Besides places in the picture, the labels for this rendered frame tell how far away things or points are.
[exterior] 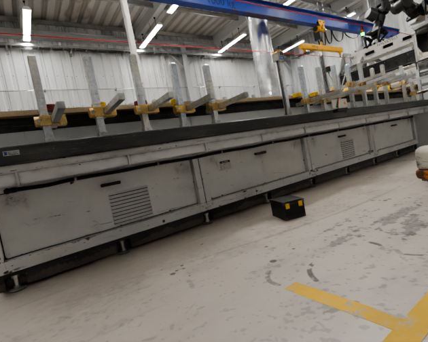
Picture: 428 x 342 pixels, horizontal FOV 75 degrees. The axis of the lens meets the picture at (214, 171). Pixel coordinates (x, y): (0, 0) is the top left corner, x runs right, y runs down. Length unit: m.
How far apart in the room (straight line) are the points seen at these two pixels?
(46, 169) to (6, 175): 0.16
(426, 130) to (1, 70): 9.27
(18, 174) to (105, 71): 8.19
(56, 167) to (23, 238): 0.44
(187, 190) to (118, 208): 0.50
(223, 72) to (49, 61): 5.94
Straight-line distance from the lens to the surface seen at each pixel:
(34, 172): 1.58
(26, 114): 1.76
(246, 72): 12.46
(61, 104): 1.31
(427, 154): 2.37
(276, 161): 2.61
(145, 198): 1.91
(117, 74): 9.68
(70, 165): 1.59
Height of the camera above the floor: 0.49
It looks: 3 degrees down
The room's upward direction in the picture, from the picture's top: 11 degrees counter-clockwise
